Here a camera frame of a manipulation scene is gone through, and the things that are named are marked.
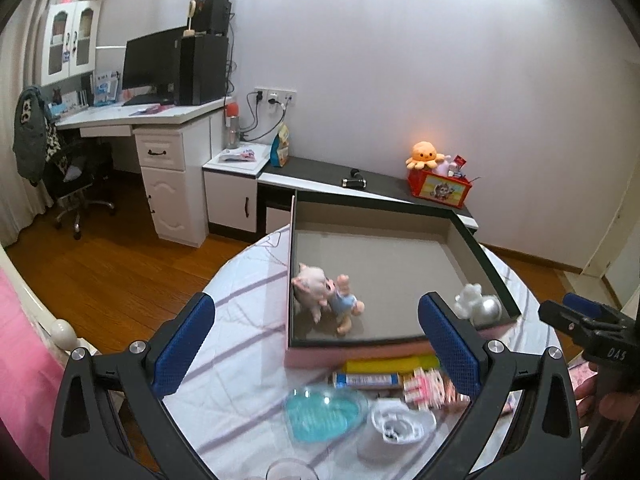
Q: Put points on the black speaker box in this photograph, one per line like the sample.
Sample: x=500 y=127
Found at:
x=212 y=15

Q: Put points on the black computer tower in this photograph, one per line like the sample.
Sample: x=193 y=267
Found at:
x=202 y=70

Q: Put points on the dark-topped bench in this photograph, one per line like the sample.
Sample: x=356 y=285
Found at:
x=320 y=175

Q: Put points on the beige curtain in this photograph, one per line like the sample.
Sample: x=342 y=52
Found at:
x=15 y=205

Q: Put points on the red toy box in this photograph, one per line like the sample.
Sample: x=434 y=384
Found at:
x=440 y=190

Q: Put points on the red-capped water bottle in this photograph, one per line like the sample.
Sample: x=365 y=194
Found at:
x=233 y=127

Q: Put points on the blue heart-shaped case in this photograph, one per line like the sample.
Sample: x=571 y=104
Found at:
x=320 y=415

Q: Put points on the white glass-door cabinet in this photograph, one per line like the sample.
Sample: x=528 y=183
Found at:
x=70 y=40

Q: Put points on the white bed frame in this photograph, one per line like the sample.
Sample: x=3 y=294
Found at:
x=62 y=334

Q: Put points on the white desk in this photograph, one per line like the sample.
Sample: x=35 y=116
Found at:
x=165 y=160

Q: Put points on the silver ball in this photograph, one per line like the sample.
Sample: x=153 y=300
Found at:
x=487 y=310

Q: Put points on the blue and white carton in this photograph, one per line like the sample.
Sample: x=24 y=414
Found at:
x=365 y=380

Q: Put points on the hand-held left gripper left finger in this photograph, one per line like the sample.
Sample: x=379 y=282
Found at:
x=184 y=347

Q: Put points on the black backpack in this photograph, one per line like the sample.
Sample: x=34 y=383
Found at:
x=30 y=135

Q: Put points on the pink storage box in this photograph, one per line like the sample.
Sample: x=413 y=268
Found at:
x=380 y=270

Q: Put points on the pink blanket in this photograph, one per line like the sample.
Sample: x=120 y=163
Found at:
x=20 y=345

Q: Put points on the blue snack bag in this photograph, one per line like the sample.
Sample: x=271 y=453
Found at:
x=281 y=147

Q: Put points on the small pink plush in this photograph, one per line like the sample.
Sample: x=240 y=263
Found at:
x=444 y=166

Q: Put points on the black computer monitor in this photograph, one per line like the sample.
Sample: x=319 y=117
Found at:
x=150 y=60

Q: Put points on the orange octopus plush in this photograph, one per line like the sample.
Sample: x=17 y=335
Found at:
x=425 y=154

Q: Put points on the white wall socket strip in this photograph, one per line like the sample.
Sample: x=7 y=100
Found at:
x=275 y=96

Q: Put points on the pink pig plush toy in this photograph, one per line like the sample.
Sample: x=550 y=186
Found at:
x=312 y=287

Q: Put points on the white striped quilt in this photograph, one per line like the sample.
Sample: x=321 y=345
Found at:
x=240 y=310

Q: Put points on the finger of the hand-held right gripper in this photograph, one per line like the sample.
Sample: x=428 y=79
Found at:
x=592 y=306
x=567 y=320

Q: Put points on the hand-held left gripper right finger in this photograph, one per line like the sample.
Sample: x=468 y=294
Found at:
x=450 y=347

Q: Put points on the row of books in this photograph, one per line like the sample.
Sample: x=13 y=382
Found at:
x=102 y=87

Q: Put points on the papers on cabinet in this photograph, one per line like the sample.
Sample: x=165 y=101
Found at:
x=237 y=155

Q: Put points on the low white cabinet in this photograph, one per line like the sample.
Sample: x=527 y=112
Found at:
x=232 y=195

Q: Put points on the person's right hand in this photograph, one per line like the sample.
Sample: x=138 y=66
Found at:
x=586 y=395

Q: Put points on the small white figurine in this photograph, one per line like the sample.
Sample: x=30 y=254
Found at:
x=467 y=299

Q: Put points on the black office chair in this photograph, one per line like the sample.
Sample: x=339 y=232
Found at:
x=75 y=180

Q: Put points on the small black device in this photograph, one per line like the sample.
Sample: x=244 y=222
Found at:
x=354 y=180

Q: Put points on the yellow and blue tube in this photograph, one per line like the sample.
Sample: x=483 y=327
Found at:
x=385 y=365

